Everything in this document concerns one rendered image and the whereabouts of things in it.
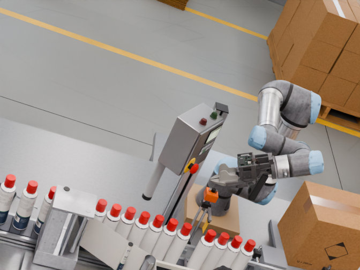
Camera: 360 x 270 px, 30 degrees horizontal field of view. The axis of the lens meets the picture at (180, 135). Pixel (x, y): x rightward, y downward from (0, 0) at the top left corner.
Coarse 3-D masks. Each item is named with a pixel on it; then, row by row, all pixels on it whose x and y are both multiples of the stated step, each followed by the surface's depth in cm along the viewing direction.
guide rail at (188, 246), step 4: (188, 244) 247; (188, 248) 247; (192, 248) 247; (248, 264) 252; (252, 264) 252; (256, 264) 253; (260, 264) 253; (264, 268) 254; (268, 268) 254; (272, 268) 254; (276, 268) 255
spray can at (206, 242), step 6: (210, 234) 237; (204, 240) 239; (210, 240) 238; (198, 246) 241; (204, 246) 239; (210, 246) 239; (198, 252) 241; (204, 252) 240; (192, 258) 244; (198, 258) 242; (204, 258) 243; (192, 264) 244; (198, 264) 244
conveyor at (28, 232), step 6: (12, 216) 238; (6, 222) 235; (12, 222) 236; (30, 222) 239; (0, 228) 231; (6, 228) 232; (12, 228) 233; (30, 228) 236; (18, 234) 232; (24, 234) 233; (30, 234) 234; (180, 264) 250
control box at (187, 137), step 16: (192, 112) 220; (208, 112) 224; (176, 128) 217; (192, 128) 213; (208, 128) 217; (176, 144) 219; (192, 144) 215; (160, 160) 224; (176, 160) 221; (192, 160) 222
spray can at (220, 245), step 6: (222, 234) 239; (228, 234) 241; (216, 240) 242; (222, 240) 239; (216, 246) 240; (222, 246) 240; (210, 252) 243; (216, 252) 241; (222, 252) 242; (210, 258) 244; (216, 258) 243; (204, 264) 246; (210, 264) 245; (216, 264) 246
